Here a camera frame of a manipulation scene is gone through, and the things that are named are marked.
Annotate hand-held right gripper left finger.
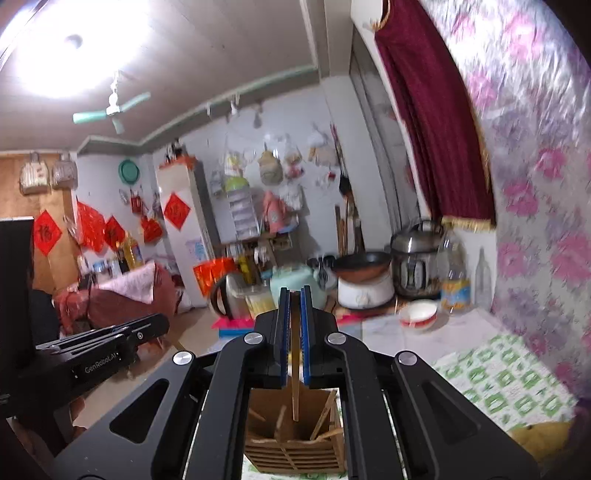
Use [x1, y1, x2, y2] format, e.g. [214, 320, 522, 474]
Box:
[53, 286, 293, 480]

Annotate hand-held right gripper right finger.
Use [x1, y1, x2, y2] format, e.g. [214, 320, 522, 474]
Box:
[300, 286, 541, 480]

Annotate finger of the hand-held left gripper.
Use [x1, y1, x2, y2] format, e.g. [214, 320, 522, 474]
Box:
[108, 314, 170, 355]

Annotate single wooden chopstick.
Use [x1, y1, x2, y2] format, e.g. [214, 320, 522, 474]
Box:
[291, 290, 301, 422]

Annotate row of wooden chopsticks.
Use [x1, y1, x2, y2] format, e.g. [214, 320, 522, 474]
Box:
[249, 390, 345, 444]

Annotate brown wooden chopstick holder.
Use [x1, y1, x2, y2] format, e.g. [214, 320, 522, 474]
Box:
[243, 388, 347, 476]

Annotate chair with red cloth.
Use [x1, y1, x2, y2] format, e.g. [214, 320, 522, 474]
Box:
[55, 261, 178, 333]

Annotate pink plastic tray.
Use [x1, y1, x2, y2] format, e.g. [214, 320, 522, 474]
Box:
[212, 316, 257, 340]

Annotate mint green appliance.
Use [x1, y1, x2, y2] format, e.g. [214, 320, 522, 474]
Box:
[270, 265, 326, 308]

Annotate electric kettle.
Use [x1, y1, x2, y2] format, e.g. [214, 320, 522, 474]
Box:
[211, 272, 250, 319]

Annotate yellow cooking oil jug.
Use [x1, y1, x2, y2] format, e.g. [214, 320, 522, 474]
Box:
[124, 231, 144, 271]

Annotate red gift bag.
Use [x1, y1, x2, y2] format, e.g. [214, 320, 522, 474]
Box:
[193, 257, 236, 298]

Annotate brown frying pan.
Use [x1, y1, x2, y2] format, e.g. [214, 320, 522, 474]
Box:
[333, 250, 392, 283]

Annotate white refrigerator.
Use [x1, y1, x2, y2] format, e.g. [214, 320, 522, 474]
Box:
[156, 159, 220, 301]

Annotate small red diamond paper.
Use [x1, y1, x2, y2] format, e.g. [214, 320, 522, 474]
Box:
[104, 216, 126, 251]

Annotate black monitor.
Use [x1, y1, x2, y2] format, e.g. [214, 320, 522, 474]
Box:
[0, 217, 35, 370]

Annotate red and white bowl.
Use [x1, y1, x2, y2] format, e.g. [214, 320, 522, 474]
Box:
[399, 300, 438, 329]

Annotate pink thermos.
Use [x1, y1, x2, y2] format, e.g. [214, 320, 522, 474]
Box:
[263, 191, 287, 236]

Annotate red foil decoration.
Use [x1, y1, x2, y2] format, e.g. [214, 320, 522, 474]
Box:
[76, 200, 106, 252]

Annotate red diamond paper on refrigerator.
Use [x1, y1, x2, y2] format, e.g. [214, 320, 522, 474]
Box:
[164, 193, 191, 232]

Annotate plastic drawer unit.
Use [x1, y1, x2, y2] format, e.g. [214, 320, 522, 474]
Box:
[226, 189, 259, 241]

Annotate silver pressure cooker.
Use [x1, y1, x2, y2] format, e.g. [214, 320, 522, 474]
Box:
[391, 220, 446, 298]

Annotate red diamond paper on door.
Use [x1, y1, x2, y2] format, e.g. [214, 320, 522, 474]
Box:
[33, 210, 63, 257]

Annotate plastic oil bottle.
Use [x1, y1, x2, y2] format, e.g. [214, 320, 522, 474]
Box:
[438, 231, 472, 317]

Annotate beige hanging bag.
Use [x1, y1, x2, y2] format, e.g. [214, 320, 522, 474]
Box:
[257, 150, 282, 185]

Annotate woven hanging bag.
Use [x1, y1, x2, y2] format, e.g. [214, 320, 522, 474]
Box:
[19, 152, 49, 195]
[51, 154, 77, 190]

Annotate green ceiling fan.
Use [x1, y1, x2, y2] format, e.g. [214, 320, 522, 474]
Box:
[73, 71, 152, 134]

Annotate dark red curtain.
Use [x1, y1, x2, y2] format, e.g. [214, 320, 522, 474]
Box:
[374, 0, 497, 232]

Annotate yellow plush cloth purple bow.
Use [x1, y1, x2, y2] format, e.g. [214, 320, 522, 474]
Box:
[510, 418, 585, 462]

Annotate floral plastic-wrapped mattress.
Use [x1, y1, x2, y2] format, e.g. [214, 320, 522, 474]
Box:
[418, 0, 591, 416]

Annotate round ceiling light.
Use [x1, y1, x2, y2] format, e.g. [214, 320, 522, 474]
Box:
[0, 0, 158, 100]

